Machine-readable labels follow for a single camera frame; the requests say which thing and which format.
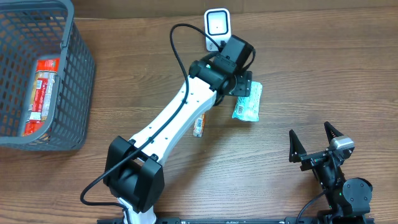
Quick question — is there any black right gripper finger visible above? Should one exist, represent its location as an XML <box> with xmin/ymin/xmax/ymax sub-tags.
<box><xmin>324</xmin><ymin>121</ymin><xmax>343</xmax><ymax>143</ymax></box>
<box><xmin>289</xmin><ymin>129</ymin><xmax>307</xmax><ymax>163</ymax></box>

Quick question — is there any teal wet wipes pack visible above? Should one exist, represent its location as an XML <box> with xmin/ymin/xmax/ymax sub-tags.
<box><xmin>232</xmin><ymin>82</ymin><xmax>262</xmax><ymax>122</ymax></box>

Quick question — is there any orange Kleenex tissue pack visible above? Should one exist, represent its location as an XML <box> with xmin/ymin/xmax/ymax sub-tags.
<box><xmin>193</xmin><ymin>113</ymin><xmax>205</xmax><ymax>138</ymax></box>

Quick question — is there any orange red noodle packet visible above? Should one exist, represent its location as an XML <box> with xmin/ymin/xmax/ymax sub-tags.
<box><xmin>22</xmin><ymin>58</ymin><xmax>60</xmax><ymax>136</ymax></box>

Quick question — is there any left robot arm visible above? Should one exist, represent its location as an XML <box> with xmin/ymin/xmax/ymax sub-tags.
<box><xmin>103</xmin><ymin>35</ymin><xmax>256</xmax><ymax>223</ymax></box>

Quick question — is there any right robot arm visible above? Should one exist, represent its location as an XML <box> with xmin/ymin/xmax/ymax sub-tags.
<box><xmin>289</xmin><ymin>121</ymin><xmax>374</xmax><ymax>223</ymax></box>

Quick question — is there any white barcode scanner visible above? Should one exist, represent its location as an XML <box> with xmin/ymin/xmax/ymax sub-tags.
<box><xmin>204</xmin><ymin>8</ymin><xmax>232</xmax><ymax>46</ymax></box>

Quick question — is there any grey plastic mesh basket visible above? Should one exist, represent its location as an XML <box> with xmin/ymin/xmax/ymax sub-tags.
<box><xmin>1</xmin><ymin>0</ymin><xmax>96</xmax><ymax>151</ymax></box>

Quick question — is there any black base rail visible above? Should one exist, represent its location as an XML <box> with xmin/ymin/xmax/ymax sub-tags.
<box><xmin>96</xmin><ymin>217</ymin><xmax>375</xmax><ymax>224</ymax></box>

